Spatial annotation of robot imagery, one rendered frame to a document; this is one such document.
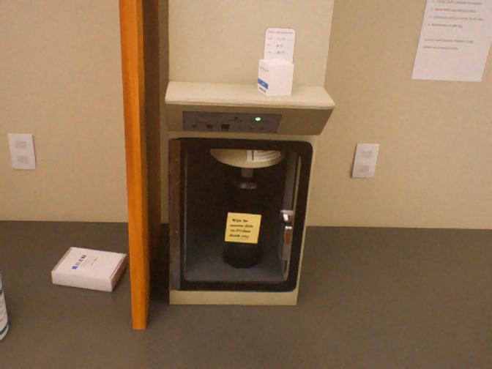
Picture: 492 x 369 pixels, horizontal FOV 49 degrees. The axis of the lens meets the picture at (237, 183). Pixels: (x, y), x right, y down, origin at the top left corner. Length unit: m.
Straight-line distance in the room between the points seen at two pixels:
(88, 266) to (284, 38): 0.77
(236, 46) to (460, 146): 0.93
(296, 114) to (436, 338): 0.66
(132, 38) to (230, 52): 0.21
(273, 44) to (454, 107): 0.79
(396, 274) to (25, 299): 0.99
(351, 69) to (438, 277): 0.64
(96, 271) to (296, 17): 0.80
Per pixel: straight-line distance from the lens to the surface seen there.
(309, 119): 1.07
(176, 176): 1.18
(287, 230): 1.19
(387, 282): 1.55
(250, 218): 1.23
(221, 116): 1.05
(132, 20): 1.00
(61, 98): 1.63
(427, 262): 1.68
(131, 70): 1.02
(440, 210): 1.89
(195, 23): 1.09
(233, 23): 1.09
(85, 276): 1.43
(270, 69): 1.02
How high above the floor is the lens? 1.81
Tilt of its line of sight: 26 degrees down
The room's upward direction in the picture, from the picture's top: 3 degrees clockwise
